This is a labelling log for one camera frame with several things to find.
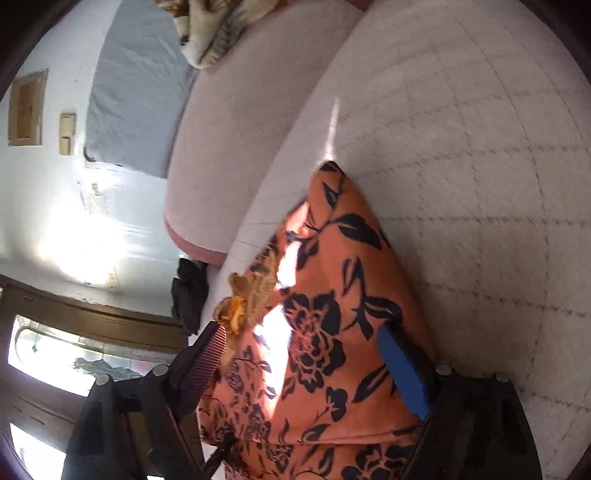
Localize pink quilted bed cover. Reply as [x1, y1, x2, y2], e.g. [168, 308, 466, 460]
[222, 1, 590, 479]

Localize orange black floral garment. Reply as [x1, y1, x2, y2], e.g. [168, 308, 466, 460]
[198, 162, 435, 479]

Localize grey pillow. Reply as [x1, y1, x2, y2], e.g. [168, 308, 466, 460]
[84, 1, 197, 178]

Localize beige brown floral blanket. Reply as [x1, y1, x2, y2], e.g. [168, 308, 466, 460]
[155, 0, 288, 70]

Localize wooden stained glass door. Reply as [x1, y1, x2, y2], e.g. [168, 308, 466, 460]
[1, 277, 186, 479]

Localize wooden framed wall recess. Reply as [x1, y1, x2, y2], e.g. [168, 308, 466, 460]
[8, 70, 48, 146]

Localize beige wall switch plates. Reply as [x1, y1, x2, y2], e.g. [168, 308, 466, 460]
[58, 113, 76, 156]

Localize black clothing pile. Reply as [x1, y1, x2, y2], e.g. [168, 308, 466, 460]
[171, 258, 209, 336]

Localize pink quilted bolster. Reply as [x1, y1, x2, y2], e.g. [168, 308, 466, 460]
[163, 1, 363, 266]

